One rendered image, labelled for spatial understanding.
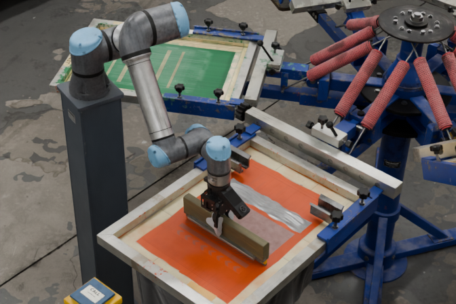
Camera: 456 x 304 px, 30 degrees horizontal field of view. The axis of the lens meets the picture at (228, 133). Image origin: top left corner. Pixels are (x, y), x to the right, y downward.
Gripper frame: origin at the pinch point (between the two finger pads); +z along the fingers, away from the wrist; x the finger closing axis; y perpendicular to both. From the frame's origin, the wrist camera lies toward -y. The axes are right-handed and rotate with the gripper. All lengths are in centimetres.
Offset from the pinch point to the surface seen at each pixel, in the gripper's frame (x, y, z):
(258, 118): -53, 28, -5
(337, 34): -144, 54, 6
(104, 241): 29.2, 27.2, 0.7
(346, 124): -72, 1, -4
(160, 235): 12.4, 18.0, 4.0
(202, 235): 3.2, 7.3, 4.4
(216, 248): 4.8, -0.2, 4.7
